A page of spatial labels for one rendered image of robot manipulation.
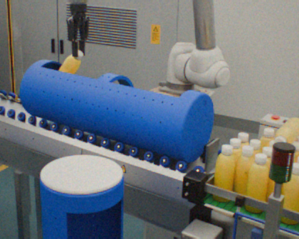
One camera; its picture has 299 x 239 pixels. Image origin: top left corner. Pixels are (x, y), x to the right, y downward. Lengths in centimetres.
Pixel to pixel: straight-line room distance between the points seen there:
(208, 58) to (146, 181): 74
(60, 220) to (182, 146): 54
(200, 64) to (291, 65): 237
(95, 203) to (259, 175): 56
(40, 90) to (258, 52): 290
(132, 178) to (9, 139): 75
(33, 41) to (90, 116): 232
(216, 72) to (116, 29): 157
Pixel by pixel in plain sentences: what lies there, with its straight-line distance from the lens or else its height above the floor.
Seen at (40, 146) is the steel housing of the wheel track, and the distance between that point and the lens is 227.
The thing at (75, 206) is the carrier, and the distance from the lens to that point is 151.
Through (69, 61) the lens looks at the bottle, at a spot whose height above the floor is 126.
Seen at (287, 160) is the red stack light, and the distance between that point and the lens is 132.
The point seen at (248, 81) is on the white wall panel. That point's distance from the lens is 474.
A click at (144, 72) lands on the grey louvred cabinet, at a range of 368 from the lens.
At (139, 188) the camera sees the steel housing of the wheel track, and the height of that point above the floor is 83.
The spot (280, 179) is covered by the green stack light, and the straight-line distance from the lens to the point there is 135.
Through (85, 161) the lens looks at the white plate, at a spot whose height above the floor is 104.
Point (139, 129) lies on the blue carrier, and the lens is 184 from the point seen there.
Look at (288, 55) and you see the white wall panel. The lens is 461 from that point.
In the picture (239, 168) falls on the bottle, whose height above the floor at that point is 104.
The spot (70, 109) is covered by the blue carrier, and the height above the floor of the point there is 109.
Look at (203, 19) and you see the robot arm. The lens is 229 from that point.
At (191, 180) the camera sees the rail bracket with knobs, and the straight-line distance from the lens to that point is 166.
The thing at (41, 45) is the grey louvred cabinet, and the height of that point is 93.
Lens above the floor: 176
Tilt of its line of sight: 20 degrees down
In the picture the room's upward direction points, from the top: 2 degrees clockwise
